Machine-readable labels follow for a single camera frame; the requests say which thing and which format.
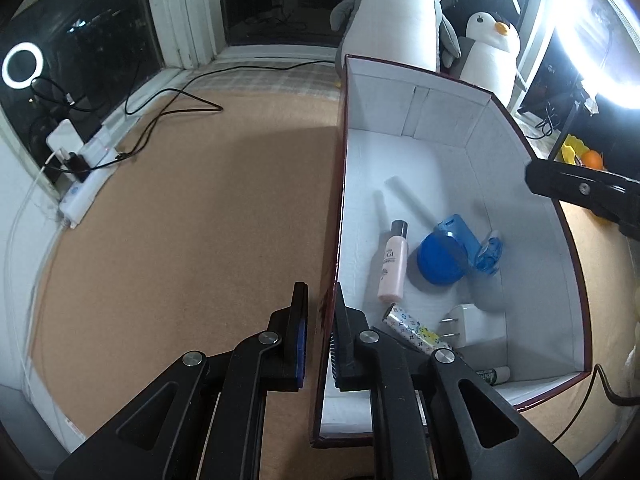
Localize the clear blue sanitizer bottle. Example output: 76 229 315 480
474 230 503 275

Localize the yellow fruit bowl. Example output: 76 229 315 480
561 134 618 226

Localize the green white glue stick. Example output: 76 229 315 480
475 366 511 386

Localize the light blue phone stand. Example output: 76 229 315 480
434 214 480 274

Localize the pink lotion bottle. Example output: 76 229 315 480
378 220 409 304

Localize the black power cable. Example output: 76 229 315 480
29 58 346 181

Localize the small plush penguin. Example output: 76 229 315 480
451 12 521 106

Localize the blue round tin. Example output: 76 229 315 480
416 233 464 286

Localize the white ring light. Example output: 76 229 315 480
551 0 639 110

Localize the patterned lighter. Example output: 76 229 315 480
383 304 451 356

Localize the white wall charger block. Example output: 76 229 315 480
46 119 85 162

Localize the white power strip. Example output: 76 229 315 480
58 136 118 229

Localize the white usb charger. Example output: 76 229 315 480
438 304 506 348

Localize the large plush penguin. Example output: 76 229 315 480
330 0 461 74

